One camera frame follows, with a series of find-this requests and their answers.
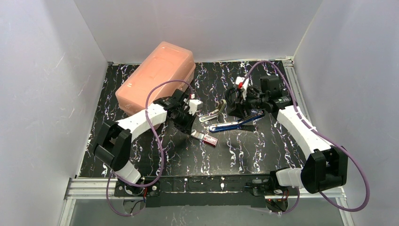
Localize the beige small stapler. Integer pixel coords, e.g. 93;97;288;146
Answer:
199;99;227;123

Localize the blue stapler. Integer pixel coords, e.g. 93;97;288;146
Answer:
208;110;265;133

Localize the red white staple box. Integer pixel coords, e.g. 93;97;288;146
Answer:
191;129;218;147

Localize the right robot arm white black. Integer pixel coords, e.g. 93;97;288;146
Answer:
229;75;348;194

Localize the pink plastic storage box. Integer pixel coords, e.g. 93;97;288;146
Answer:
115;41;196;116

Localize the coiled black cable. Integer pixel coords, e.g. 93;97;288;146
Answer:
225;87;247;110

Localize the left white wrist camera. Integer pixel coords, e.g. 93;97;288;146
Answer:
188;99;203;115

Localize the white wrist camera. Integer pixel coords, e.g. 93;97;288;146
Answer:
188;99;203;115
233;76;249;99

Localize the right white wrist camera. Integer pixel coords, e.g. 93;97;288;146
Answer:
233;76;249;99

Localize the aluminium frame rail right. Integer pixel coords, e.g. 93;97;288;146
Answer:
283;56;331;175

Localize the aluminium frame rail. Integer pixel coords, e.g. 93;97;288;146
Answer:
283;56;331;175
64;177;347;200

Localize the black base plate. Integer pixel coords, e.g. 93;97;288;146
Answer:
114;174;298;211

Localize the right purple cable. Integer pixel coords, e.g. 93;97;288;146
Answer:
243;60;371;216

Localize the purple cable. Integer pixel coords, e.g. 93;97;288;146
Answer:
106;80;195;218
243;60;371;216

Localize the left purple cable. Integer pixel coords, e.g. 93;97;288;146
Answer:
106;80;195;218

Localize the aluminium frame rail front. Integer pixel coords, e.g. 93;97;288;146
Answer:
64;177;347;200

